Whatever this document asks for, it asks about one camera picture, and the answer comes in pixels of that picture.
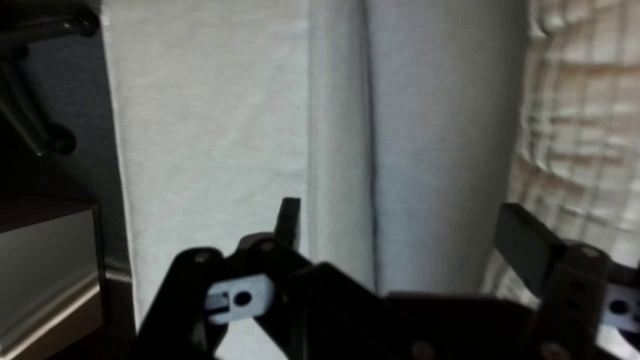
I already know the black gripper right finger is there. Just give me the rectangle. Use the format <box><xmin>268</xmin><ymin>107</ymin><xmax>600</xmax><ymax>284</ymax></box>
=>
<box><xmin>494</xmin><ymin>201</ymin><xmax>640</xmax><ymax>360</ymax></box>

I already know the black office chair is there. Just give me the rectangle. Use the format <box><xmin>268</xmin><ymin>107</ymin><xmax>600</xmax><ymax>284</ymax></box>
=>
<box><xmin>0</xmin><ymin>0</ymin><xmax>105</xmax><ymax>157</ymax></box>

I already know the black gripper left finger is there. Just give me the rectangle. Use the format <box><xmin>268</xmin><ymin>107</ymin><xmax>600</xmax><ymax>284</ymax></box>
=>
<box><xmin>127</xmin><ymin>196</ymin><xmax>317</xmax><ymax>360</ymax></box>

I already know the white quilted pillow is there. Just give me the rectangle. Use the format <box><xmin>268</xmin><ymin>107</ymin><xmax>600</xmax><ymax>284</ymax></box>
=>
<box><xmin>481</xmin><ymin>0</ymin><xmax>640</xmax><ymax>315</ymax></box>

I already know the grey fabric couch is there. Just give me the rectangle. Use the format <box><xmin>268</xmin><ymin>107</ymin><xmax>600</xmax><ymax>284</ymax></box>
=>
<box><xmin>99</xmin><ymin>0</ymin><xmax>537</xmax><ymax>336</ymax></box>

